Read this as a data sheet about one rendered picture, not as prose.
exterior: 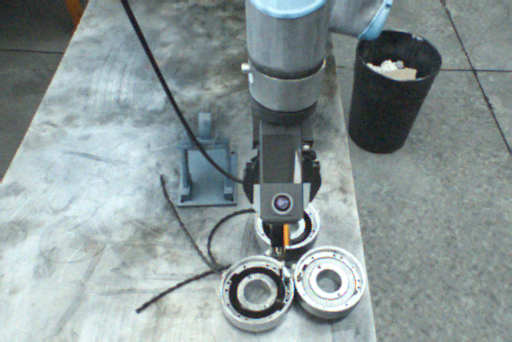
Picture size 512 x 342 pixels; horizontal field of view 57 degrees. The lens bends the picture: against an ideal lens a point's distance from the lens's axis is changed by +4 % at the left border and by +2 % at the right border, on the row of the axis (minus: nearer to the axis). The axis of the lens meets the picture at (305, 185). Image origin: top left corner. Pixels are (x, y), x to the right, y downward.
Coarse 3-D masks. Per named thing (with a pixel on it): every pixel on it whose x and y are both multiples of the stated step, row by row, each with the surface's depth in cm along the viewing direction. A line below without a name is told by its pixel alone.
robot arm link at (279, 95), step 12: (324, 60) 44; (252, 72) 43; (252, 84) 44; (264, 84) 43; (276, 84) 42; (288, 84) 42; (300, 84) 42; (312, 84) 43; (252, 96) 46; (264, 96) 44; (276, 96) 43; (288, 96) 43; (300, 96) 44; (312, 96) 45; (276, 108) 44; (288, 108) 44; (300, 108) 45
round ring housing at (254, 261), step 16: (256, 256) 68; (288, 272) 66; (224, 288) 65; (240, 288) 65; (272, 288) 66; (288, 288) 66; (224, 304) 63; (256, 304) 64; (288, 304) 63; (240, 320) 61; (256, 320) 62; (272, 320) 62
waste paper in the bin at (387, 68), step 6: (372, 66) 190; (378, 66) 191; (384, 66) 190; (390, 66) 189; (396, 66) 193; (402, 66) 193; (378, 72) 183; (384, 72) 189; (390, 72) 181; (396, 72) 181; (402, 72) 182; (408, 72) 182; (414, 72) 182; (402, 78) 181; (408, 78) 182; (414, 78) 182
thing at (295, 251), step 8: (312, 208) 74; (256, 216) 72; (312, 216) 75; (256, 224) 71; (296, 224) 75; (304, 224) 73; (312, 224) 74; (256, 232) 71; (296, 232) 72; (312, 232) 73; (264, 240) 70; (304, 240) 71; (312, 240) 71; (264, 248) 71; (272, 248) 70; (288, 248) 69; (296, 248) 69; (304, 248) 71; (288, 256) 71; (296, 256) 73
